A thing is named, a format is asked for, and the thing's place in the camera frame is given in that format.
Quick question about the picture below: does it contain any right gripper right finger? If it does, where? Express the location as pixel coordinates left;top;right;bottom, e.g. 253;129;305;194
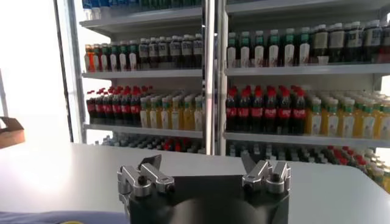
240;150;292;195

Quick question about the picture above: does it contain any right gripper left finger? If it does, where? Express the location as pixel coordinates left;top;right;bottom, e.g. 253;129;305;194
116;153;176;197

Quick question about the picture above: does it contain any purple t-shirt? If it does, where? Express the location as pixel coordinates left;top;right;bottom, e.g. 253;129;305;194
0;210;129;224

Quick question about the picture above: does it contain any red cap cola bottle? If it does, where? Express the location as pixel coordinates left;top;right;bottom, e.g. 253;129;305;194
277;87;293;135
87;90;97;124
130;88;141;127
112;89;122;125
104;89;114;125
238;87;252;134
121;88;132;126
225;87;239;133
291;87;307;136
264;87;278;135
95;90;105;125
250;87;264;134

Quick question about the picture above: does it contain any grey metal shelf unit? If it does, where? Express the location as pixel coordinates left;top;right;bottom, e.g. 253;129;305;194
65;0;216;156
216;0;390;195

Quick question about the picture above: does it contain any green cap white label bottle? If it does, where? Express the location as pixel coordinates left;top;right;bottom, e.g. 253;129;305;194
227;32;238;68
297;27;311;66
282;28;296;67
268;29;280;68
253;30;266;68
101;43;111;72
118;41;129;72
127;40;139;71
109;42;119;72
239;31;252;68
93;44;103;72

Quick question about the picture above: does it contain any dark bottle white label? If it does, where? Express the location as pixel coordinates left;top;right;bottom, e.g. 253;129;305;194
148;37;159;69
158;36;170;69
193;33;204;68
181;34;194;68
169;35;182;69
138;38;149;69

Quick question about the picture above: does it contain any orange red tea bottle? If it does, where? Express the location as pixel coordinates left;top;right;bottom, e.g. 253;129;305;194
84;44;95;73

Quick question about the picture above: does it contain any dark bottle beige label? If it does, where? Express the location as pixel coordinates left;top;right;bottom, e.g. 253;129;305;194
312;24;329;65
328;23;346;64

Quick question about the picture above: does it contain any open cardboard box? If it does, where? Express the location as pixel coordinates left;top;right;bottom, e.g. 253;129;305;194
0;116;26;150

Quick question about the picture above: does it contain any dark bottle grey label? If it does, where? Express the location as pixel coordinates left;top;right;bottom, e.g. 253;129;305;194
346;21;364;63
364;20;382;63
381;20;390;63

